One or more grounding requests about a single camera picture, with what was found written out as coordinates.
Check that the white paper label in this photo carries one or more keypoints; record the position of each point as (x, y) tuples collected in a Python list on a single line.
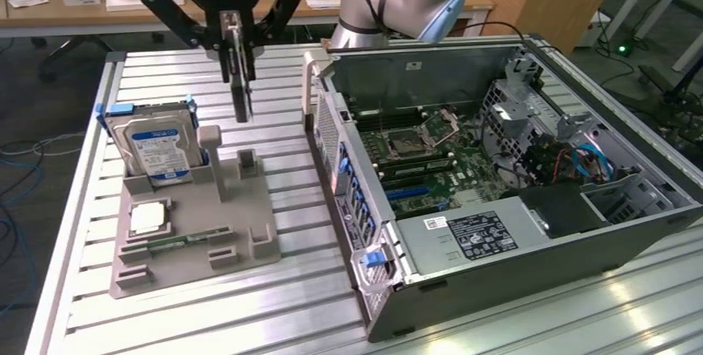
[(27, 2)]

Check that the hard disk in blue caddy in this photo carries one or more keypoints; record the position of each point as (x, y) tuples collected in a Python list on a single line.
[(159, 149)]

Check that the CPU socket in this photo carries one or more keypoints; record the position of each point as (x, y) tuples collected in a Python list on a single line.
[(408, 143)]

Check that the metal socket cover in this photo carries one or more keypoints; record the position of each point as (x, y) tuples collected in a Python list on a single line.
[(442, 124)]

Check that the installed RAM stick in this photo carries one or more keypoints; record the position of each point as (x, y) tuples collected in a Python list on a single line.
[(412, 162), (420, 171)]

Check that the wooden cabinet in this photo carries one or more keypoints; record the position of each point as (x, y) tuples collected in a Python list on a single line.
[(548, 1)]

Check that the silver CPU chip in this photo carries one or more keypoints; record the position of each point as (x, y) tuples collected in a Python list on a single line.
[(147, 219)]

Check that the metal disk bay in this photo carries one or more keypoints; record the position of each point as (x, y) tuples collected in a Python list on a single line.
[(516, 116)]

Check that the blue expansion slot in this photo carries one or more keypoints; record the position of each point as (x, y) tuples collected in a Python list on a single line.
[(406, 194)]

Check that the green motherboard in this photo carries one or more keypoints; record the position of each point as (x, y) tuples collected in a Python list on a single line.
[(450, 174)]

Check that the blue card retention tabs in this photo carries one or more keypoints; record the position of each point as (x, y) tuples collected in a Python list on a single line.
[(367, 215)]

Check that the green RAM stick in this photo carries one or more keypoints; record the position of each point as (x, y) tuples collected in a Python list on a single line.
[(175, 243)]

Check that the grey plastic parts rack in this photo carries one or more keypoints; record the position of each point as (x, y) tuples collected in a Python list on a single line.
[(192, 264)]

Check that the blue case latch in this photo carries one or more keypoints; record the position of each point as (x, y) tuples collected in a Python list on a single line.
[(374, 258)]

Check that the grey power supply unit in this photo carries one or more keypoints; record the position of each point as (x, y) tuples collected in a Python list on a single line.
[(434, 248)]

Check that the dark grey open PC case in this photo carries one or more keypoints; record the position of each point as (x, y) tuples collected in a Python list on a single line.
[(494, 289)]

